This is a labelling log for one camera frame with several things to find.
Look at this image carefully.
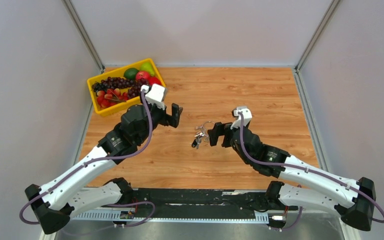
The dark purple grape bunch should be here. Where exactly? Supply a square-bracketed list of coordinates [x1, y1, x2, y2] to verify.
[92, 77, 136, 92]

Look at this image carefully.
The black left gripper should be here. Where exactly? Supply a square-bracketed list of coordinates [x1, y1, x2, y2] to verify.
[136, 91, 183, 145]

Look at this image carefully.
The green pear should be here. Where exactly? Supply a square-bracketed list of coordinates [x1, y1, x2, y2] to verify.
[140, 62, 155, 77]

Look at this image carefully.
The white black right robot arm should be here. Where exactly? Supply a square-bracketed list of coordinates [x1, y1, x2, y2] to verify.
[207, 122, 376, 232]

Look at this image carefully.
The bright red tomato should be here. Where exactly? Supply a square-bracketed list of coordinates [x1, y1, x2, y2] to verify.
[147, 76, 163, 86]

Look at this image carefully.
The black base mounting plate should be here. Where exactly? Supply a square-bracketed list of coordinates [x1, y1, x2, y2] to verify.
[117, 188, 287, 220]

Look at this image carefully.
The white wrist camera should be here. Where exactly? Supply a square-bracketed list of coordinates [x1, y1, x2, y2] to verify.
[230, 106, 253, 130]
[140, 83, 168, 110]

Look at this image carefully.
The yellow plastic fruit tray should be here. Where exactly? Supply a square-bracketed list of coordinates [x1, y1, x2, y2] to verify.
[87, 58, 166, 117]

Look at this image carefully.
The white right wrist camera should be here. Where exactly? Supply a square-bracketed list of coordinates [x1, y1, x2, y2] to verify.
[230, 106, 253, 130]

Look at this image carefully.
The black-tagged silver key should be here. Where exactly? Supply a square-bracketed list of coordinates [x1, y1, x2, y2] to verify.
[191, 137, 202, 149]

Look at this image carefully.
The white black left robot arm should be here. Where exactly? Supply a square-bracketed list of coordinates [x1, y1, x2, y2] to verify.
[24, 103, 183, 235]

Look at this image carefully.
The silver keyring with keys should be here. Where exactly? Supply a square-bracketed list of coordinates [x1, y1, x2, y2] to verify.
[194, 121, 214, 143]

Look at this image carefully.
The red cherries cluster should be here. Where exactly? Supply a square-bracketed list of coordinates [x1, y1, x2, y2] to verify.
[95, 88, 129, 109]

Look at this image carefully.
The red pink apple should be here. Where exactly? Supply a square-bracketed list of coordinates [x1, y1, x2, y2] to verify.
[135, 70, 151, 81]

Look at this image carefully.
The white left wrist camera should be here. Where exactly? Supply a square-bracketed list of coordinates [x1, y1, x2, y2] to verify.
[140, 83, 168, 110]

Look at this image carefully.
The dark green avocado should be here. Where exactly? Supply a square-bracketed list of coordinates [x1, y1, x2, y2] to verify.
[123, 67, 139, 80]

